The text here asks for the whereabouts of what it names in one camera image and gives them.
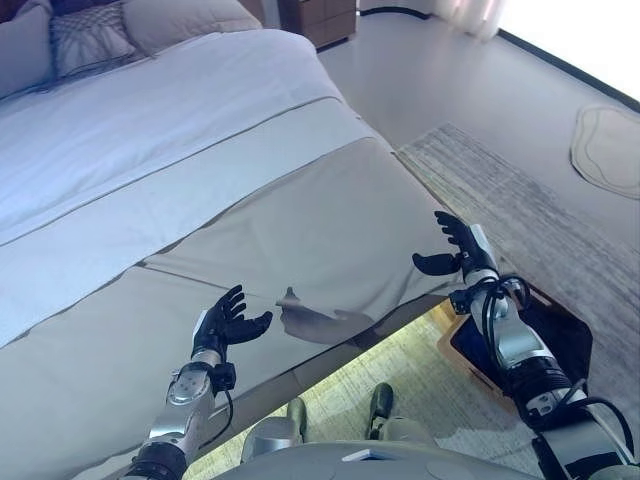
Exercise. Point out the brown upholstered bed base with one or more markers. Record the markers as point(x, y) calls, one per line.
point(320, 357)

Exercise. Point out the white duvet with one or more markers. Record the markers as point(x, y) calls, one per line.
point(150, 125)

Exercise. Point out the brown wooden nightstand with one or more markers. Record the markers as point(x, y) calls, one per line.
point(320, 22)

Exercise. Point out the beige pillow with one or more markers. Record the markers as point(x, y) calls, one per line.
point(190, 25)

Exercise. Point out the small beige oval mat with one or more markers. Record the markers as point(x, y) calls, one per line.
point(605, 145)

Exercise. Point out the large grey striped rug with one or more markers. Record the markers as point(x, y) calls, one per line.
point(525, 200)

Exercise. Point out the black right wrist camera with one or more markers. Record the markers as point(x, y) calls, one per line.
point(459, 302)

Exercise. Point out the brown wicker basket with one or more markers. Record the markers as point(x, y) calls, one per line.
point(475, 375)

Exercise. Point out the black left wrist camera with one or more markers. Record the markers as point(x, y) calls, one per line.
point(225, 376)

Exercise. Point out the silver robot legs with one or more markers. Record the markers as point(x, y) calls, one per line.
point(297, 412)

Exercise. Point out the white sheer curtain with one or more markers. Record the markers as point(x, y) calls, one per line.
point(450, 15)

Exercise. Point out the grey robot torso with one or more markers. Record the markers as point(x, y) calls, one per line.
point(375, 465)

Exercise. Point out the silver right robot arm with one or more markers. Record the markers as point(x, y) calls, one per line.
point(520, 345)

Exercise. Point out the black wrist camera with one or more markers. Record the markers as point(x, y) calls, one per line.
point(225, 376)
point(459, 302)

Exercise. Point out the grey right robot leg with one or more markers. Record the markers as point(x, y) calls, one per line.
point(382, 400)

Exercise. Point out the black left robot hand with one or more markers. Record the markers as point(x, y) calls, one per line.
point(225, 325)

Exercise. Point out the grey pillow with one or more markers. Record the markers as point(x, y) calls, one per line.
point(25, 50)

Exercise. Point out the grey patterned cushion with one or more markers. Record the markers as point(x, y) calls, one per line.
point(90, 40)

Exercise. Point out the large bed with bedding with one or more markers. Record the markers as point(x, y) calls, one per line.
point(250, 225)

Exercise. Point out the dark navy black trousers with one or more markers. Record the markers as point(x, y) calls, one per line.
point(565, 340)

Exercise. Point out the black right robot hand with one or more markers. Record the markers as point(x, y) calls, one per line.
point(475, 255)

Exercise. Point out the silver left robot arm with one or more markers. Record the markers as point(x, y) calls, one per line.
point(185, 395)

